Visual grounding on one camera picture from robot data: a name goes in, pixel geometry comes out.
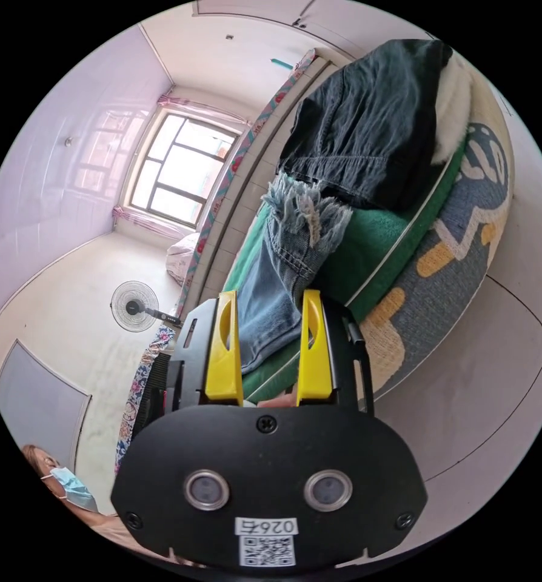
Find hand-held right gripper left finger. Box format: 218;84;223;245
205;290;244;404

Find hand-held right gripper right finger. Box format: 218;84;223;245
295;289;334;406

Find blue denim shorts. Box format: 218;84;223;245
235;172;355;375

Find person's right hand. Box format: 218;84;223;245
256;392;299;409

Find black standing fan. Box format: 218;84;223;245
110;280;182;333

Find pink printed pillow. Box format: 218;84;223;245
165;233;204;288

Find bed with green mat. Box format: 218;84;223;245
114;45;517;476

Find person's body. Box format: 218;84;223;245
21;444;200;569

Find window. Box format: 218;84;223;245
119;106;250;229

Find pile of clothes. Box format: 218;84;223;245
275;38;474;212

